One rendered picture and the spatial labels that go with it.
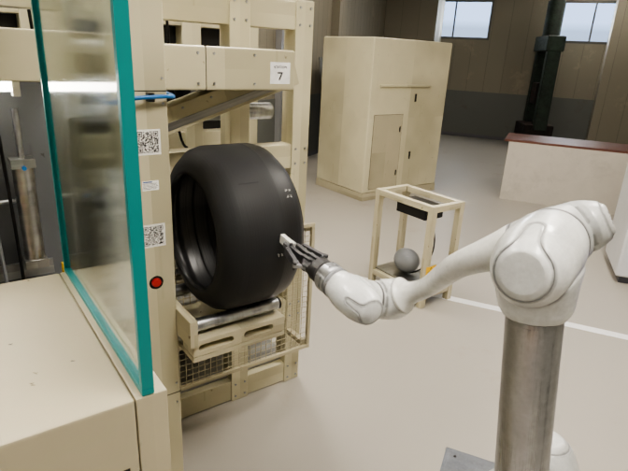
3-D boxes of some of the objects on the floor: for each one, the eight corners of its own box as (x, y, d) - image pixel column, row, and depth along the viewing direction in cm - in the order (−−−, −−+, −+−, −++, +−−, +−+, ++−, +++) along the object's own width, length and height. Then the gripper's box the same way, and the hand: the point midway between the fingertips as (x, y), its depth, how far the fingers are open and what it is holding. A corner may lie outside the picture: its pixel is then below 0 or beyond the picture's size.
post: (154, 537, 196) (92, -308, 112) (143, 513, 206) (77, -279, 122) (187, 521, 203) (150, -283, 120) (174, 498, 213) (133, -259, 130)
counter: (692, 226, 631) (712, 160, 604) (494, 197, 717) (505, 138, 690) (678, 211, 696) (696, 150, 669) (499, 186, 782) (508, 132, 755)
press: (549, 146, 1198) (578, 2, 1095) (549, 152, 1111) (580, -3, 1008) (512, 142, 1227) (537, 2, 1124) (509, 148, 1141) (536, -4, 1038)
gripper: (345, 258, 149) (299, 224, 165) (308, 267, 141) (264, 230, 158) (341, 280, 152) (296, 244, 168) (305, 290, 144) (263, 251, 161)
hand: (287, 242), depth 161 cm, fingers closed
